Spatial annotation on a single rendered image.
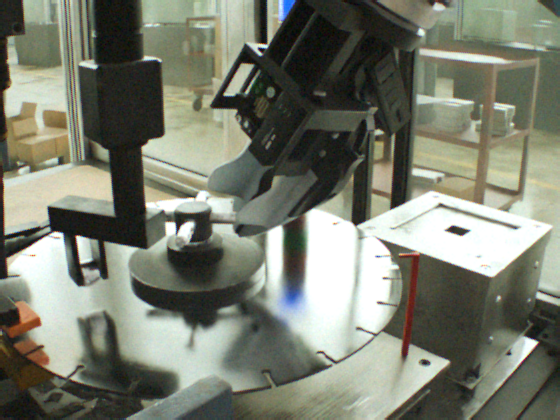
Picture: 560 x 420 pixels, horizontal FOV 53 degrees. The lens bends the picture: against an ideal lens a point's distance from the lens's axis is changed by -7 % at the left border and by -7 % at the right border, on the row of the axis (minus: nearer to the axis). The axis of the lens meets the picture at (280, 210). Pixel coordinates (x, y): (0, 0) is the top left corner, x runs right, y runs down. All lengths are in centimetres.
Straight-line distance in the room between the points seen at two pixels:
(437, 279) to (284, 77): 35
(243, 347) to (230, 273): 9
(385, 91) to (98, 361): 26
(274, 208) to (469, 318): 29
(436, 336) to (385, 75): 35
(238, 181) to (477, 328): 32
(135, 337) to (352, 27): 24
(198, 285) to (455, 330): 32
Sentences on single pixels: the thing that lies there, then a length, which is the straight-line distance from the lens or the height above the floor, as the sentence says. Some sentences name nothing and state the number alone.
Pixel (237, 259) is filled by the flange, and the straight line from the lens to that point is 48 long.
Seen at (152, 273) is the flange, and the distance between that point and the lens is 47.
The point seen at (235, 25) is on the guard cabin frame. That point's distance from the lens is 107.
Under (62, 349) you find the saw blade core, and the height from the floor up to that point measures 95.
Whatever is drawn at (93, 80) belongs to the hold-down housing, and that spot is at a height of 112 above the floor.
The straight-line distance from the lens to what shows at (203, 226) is 46.
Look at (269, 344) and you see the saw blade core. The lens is 39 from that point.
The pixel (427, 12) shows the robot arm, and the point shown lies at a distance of 36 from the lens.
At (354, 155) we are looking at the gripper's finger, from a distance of 41.
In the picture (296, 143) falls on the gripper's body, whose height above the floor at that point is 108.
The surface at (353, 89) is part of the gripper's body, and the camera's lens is 40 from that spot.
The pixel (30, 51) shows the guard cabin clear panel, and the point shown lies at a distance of 154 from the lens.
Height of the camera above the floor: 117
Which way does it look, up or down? 21 degrees down
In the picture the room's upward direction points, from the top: straight up
